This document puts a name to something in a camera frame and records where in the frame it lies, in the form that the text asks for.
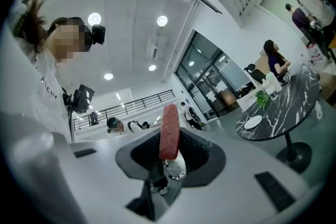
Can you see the white container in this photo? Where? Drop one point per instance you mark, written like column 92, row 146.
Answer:
column 273, row 82

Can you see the round ceiling light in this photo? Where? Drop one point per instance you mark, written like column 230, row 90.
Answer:
column 94, row 19
column 108, row 76
column 152, row 67
column 162, row 20

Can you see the black marble round table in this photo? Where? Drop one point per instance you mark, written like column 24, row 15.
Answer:
column 283, row 110

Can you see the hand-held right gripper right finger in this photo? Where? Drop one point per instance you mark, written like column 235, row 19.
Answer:
column 236, row 178

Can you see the white counter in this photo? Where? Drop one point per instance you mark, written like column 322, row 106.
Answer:
column 246, row 102

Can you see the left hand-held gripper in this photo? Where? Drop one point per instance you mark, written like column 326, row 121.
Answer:
column 80, row 99

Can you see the black framed glass door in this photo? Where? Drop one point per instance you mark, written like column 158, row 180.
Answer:
column 207, row 78

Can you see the black office chair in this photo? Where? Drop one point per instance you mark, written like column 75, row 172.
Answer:
column 256, row 74

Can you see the black head camera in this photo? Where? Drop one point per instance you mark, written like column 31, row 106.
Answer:
column 99, row 34

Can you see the white ceiling air conditioner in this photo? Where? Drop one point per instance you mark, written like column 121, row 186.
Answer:
column 156, row 47

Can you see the green plant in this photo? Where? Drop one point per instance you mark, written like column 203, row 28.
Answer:
column 262, row 98

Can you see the person's white shirt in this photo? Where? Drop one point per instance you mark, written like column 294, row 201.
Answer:
column 50, row 91

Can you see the brown cardboard box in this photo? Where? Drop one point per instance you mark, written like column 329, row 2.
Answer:
column 260, row 59

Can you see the black metal railing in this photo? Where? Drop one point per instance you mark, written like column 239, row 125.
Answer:
column 123, row 107

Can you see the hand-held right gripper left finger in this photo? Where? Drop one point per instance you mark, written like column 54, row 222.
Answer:
column 105, row 165

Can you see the person's head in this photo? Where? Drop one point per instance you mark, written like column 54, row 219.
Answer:
column 71, row 39

